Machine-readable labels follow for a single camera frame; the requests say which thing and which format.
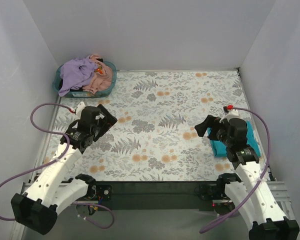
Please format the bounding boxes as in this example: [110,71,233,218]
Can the lilac t shirt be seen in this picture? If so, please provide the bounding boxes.
[58,57,97,97]

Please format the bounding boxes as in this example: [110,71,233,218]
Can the pink t shirt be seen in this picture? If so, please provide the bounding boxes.
[82,54,113,94]

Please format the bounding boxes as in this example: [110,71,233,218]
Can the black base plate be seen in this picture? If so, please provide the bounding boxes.
[67,180,243,211]

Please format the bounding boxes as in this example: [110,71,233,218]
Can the floral table mat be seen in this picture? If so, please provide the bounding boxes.
[65,70,252,181]

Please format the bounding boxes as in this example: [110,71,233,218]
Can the teal plastic laundry basket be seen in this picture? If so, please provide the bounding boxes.
[52,61,117,98]

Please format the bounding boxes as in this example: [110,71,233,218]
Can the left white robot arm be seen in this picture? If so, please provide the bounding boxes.
[11,102,117,235]

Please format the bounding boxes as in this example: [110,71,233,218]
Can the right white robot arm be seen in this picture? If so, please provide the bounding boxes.
[194,115,300,240]

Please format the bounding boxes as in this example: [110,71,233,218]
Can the teal t shirt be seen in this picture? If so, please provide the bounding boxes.
[210,121,261,158]

